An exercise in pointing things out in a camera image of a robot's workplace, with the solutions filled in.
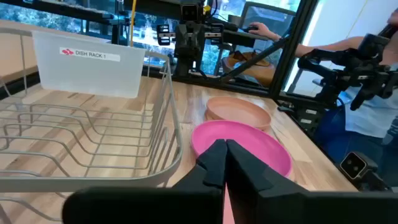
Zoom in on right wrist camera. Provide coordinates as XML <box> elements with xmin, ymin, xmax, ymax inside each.
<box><xmin>180</xmin><ymin>3</ymin><xmax>200</xmax><ymax>23</ymax></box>

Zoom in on brown round stool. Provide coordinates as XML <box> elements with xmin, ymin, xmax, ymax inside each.
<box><xmin>221</xmin><ymin>50</ymin><xmax>277</xmax><ymax>87</ymax></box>

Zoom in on translucent plastic cutlery holder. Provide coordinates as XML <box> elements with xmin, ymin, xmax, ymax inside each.
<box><xmin>31</xmin><ymin>30</ymin><xmax>147</xmax><ymax>100</ymax></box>

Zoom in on person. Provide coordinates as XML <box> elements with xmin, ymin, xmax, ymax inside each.
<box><xmin>313</xmin><ymin>7</ymin><xmax>398</xmax><ymax>187</ymax></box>

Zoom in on small black table camera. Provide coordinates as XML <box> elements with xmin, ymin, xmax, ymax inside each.
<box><xmin>339</xmin><ymin>151</ymin><xmax>393</xmax><ymax>192</ymax></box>

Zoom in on light pink plate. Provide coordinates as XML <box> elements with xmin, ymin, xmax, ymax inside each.
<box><xmin>204</xmin><ymin>95</ymin><xmax>272</xmax><ymax>132</ymax></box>

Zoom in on black desk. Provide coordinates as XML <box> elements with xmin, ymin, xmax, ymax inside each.
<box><xmin>222</xmin><ymin>28</ymin><xmax>273</xmax><ymax>50</ymax></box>

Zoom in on grey wire dish rack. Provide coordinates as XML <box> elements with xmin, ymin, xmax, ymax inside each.
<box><xmin>0</xmin><ymin>27</ymin><xmax>185</xmax><ymax>224</ymax></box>

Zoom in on black aluminium rig frame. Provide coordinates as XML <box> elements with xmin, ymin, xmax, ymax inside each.
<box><xmin>0</xmin><ymin>0</ymin><xmax>315</xmax><ymax>103</ymax></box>

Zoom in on person's forearm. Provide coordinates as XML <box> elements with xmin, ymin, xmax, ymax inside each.
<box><xmin>294</xmin><ymin>35</ymin><xmax>367</xmax><ymax>59</ymax></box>

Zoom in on person's hand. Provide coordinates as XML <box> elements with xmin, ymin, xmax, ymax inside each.
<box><xmin>248</xmin><ymin>21</ymin><xmax>280</xmax><ymax>42</ymax></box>

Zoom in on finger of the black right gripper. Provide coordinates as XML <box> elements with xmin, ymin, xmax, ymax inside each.
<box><xmin>156</xmin><ymin>24</ymin><xmax>172</xmax><ymax>47</ymax></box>
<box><xmin>210</xmin><ymin>23</ymin><xmax>225</xmax><ymax>45</ymax></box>

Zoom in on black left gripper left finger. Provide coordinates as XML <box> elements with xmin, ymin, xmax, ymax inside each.
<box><xmin>61</xmin><ymin>138</ymin><xmax>229</xmax><ymax>224</ymax></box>

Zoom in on grey framed monitor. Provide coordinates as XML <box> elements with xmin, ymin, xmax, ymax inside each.
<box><xmin>238</xmin><ymin>1</ymin><xmax>297</xmax><ymax>38</ymax></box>

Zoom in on yellow cable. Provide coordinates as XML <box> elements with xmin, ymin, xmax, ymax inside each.
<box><xmin>129</xmin><ymin>0</ymin><xmax>138</xmax><ymax>48</ymax></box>

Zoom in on magenta plate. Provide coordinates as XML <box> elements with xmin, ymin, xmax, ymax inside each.
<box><xmin>190</xmin><ymin>119</ymin><xmax>294</xmax><ymax>179</ymax></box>

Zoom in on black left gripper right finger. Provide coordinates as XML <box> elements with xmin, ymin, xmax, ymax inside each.
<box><xmin>225</xmin><ymin>139</ymin><xmax>398</xmax><ymax>224</ymax></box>

